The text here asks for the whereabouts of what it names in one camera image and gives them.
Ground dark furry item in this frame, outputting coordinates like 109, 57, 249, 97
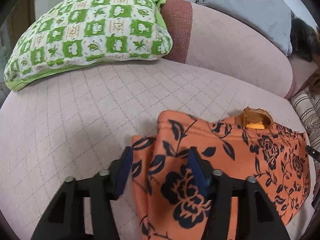
290, 12, 319, 62

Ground green white patterned pillow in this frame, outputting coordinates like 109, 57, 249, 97
4, 0, 173, 91

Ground grey blue pillow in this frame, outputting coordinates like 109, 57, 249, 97
196, 0, 292, 56

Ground pink bolster pillow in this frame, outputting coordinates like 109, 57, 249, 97
161, 0, 293, 99

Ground orange black floral garment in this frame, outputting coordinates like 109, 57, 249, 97
132, 108, 311, 239

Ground brown patterned cloth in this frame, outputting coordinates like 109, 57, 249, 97
308, 69, 320, 96

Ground striped beige bedding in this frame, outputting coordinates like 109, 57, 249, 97
290, 87, 320, 170

